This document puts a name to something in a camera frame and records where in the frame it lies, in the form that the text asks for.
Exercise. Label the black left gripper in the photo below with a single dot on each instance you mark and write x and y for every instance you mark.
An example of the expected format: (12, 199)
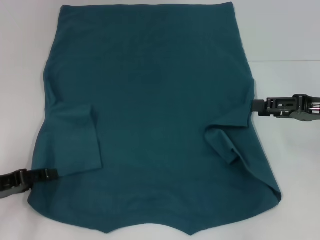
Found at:
(12, 183)

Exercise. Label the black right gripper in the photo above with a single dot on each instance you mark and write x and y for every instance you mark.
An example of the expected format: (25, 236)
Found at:
(307, 107)

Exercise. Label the teal blue shirt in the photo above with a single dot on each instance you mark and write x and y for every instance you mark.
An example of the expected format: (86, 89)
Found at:
(150, 100)

